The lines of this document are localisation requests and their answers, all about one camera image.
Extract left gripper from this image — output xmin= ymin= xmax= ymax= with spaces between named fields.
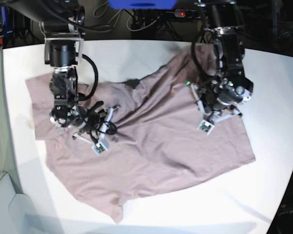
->
xmin=200 ymin=91 xmax=234 ymax=117

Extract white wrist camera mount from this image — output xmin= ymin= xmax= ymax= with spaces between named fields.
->
xmin=72 ymin=104 xmax=120 ymax=156
xmin=186 ymin=81 xmax=242 ymax=135

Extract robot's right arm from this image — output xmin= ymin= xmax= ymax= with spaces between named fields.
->
xmin=5 ymin=0 xmax=110 ymax=137

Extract mauve pink t-shirt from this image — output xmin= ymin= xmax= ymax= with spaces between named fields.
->
xmin=26 ymin=48 xmax=255 ymax=223

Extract grey white cable loops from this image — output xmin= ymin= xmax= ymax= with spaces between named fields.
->
xmin=92 ymin=9 xmax=162 ymax=32

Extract black power strip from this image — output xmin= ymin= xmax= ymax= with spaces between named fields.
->
xmin=174 ymin=9 xmax=200 ymax=19

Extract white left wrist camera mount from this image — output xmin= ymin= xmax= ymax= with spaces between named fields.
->
xmin=186 ymin=81 xmax=242 ymax=135

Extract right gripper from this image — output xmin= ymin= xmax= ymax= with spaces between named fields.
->
xmin=80 ymin=109 xmax=107 ymax=137

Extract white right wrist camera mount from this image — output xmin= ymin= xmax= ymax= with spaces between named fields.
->
xmin=72 ymin=104 xmax=120 ymax=156

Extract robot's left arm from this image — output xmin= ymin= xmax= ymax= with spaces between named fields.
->
xmin=191 ymin=0 xmax=253 ymax=119

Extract blue box overhead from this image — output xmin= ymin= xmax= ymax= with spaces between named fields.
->
xmin=108 ymin=0 xmax=177 ymax=10

